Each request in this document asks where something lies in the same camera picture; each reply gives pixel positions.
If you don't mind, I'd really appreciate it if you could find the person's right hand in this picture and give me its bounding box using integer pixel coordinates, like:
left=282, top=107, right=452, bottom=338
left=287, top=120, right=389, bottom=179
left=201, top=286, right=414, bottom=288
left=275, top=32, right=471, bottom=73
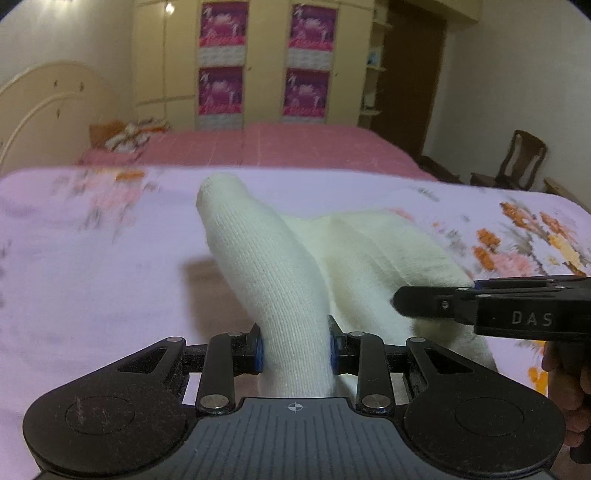
left=542, top=342, right=591, bottom=450

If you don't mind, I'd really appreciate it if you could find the dark wooden door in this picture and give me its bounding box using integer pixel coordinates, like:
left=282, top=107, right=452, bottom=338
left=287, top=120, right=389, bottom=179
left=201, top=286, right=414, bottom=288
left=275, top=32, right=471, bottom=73
left=376, top=0, right=450, bottom=160

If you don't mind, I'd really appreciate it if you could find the cream knit garment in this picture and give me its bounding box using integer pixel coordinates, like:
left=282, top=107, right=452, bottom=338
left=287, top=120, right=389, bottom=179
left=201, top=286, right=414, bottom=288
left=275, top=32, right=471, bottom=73
left=196, top=174, right=500, bottom=400

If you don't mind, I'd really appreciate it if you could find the cream wardrobe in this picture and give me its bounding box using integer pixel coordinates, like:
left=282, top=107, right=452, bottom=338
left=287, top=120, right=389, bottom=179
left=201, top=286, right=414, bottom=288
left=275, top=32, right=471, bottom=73
left=131, top=0, right=389, bottom=133

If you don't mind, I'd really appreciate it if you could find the floral printed bedsheet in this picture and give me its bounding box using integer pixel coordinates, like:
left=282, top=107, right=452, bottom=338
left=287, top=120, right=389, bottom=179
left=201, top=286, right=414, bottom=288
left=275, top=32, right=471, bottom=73
left=0, top=165, right=591, bottom=418

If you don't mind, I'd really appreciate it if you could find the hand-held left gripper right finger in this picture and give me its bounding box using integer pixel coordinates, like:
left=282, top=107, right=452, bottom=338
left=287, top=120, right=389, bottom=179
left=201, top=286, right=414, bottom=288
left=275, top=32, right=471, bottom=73
left=326, top=316, right=477, bottom=415

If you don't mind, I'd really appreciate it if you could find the dark wooden bench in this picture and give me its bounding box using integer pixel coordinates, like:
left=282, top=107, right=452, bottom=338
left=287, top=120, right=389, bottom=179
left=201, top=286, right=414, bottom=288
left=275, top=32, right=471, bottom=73
left=414, top=154, right=463, bottom=184

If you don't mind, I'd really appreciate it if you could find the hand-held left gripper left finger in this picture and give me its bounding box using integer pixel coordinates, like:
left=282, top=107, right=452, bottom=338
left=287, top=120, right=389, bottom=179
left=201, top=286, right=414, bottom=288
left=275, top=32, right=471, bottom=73
left=117, top=323, right=266, bottom=415

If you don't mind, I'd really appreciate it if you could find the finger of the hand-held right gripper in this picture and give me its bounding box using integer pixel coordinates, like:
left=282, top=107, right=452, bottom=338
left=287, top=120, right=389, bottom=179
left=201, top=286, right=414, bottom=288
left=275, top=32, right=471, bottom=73
left=392, top=285, right=477, bottom=331

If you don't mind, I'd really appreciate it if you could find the dark wooden chair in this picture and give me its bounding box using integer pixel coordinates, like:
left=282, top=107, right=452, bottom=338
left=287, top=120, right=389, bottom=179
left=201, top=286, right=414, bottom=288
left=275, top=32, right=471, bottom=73
left=470, top=130, right=549, bottom=191

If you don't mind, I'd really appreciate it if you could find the pink checked bedspread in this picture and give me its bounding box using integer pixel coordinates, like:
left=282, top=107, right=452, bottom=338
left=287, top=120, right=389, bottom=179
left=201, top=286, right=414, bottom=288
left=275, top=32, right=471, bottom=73
left=76, top=121, right=440, bottom=182

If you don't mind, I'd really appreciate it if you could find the cream curved headboard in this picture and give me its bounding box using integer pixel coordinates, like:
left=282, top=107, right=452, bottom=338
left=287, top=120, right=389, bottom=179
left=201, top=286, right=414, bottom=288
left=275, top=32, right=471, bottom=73
left=0, top=61, right=136, bottom=174

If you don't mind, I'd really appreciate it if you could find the purple wall poster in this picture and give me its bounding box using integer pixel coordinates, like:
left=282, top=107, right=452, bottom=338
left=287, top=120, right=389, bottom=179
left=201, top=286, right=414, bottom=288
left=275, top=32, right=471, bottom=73
left=288, top=2, right=339, bottom=73
left=197, top=66, right=246, bottom=130
left=282, top=68, right=332, bottom=124
left=199, top=0, right=250, bottom=68

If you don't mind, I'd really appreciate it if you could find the orange patterned pillow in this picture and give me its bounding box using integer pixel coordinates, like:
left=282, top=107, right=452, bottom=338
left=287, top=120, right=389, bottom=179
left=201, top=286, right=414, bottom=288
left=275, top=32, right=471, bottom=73
left=90, top=117, right=170, bottom=154

